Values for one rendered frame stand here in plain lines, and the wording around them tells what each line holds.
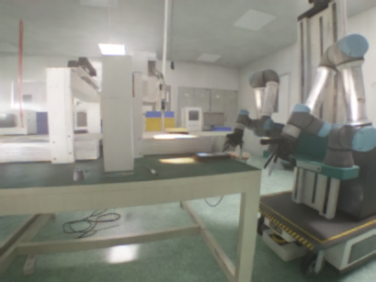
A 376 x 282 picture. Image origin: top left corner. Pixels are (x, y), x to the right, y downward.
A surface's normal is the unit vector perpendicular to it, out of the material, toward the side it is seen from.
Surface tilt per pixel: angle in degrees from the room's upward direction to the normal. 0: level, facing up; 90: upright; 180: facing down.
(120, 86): 90
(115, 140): 90
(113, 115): 90
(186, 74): 90
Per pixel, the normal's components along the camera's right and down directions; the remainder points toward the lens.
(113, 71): 0.29, 0.10
